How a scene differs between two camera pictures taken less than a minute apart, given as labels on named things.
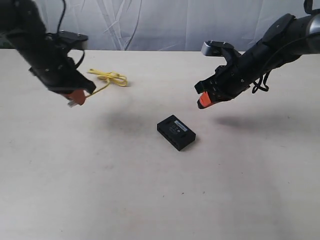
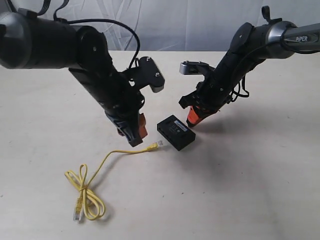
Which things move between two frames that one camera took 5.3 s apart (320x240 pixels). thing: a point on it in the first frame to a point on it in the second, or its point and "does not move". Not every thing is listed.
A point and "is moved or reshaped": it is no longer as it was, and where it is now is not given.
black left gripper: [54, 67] to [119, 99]
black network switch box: [176, 132] does not move
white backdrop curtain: [167, 25] does not move
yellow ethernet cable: [113, 76] is moved or reshaped
